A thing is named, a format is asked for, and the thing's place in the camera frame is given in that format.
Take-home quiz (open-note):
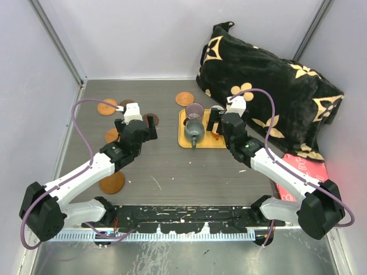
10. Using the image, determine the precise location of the orange cork coaster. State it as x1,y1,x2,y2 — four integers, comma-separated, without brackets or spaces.
97,99,117,116

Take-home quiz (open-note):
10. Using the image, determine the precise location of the grooved wooden coaster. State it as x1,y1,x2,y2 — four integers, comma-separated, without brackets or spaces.
99,171,125,195

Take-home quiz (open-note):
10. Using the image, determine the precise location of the purple transparent cup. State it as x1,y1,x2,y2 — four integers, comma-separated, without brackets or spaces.
185,103,205,121

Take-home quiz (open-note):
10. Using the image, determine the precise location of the yellow tray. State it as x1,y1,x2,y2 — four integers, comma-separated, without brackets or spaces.
178,108,230,150

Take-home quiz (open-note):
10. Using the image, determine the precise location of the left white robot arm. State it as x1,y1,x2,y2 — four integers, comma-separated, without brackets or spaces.
19,103,157,242

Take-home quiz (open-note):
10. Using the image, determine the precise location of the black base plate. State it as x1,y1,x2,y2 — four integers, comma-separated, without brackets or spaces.
91,205,271,234

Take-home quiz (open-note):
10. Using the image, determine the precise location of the dark brown wooden coaster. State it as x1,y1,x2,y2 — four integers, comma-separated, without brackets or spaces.
119,100,135,108

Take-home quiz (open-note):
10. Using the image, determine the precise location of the white cable duct rail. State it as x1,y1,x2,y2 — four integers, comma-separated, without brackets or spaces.
51,230,256,242

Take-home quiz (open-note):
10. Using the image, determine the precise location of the small orange cup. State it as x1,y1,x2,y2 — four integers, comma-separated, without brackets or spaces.
211,131,222,141

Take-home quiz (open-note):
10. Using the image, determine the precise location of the red patterned bag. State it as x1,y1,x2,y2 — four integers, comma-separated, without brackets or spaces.
275,152,331,203

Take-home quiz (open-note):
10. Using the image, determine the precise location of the orange wooden coaster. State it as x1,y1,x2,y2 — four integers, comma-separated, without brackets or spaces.
104,128,120,143

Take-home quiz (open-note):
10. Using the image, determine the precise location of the grey mug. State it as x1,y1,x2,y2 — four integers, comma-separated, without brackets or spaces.
184,120,205,148

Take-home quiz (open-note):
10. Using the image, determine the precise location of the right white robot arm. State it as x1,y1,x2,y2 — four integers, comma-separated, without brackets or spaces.
207,98,346,240

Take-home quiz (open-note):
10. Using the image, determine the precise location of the light woven coaster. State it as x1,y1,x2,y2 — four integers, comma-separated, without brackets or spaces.
175,92,194,107

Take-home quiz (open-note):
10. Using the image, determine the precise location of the black floral pillow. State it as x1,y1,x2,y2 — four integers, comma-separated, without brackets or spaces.
196,21,344,163

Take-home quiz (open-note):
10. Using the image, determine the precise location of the pink mug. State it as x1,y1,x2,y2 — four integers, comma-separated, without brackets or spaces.
210,105,225,116

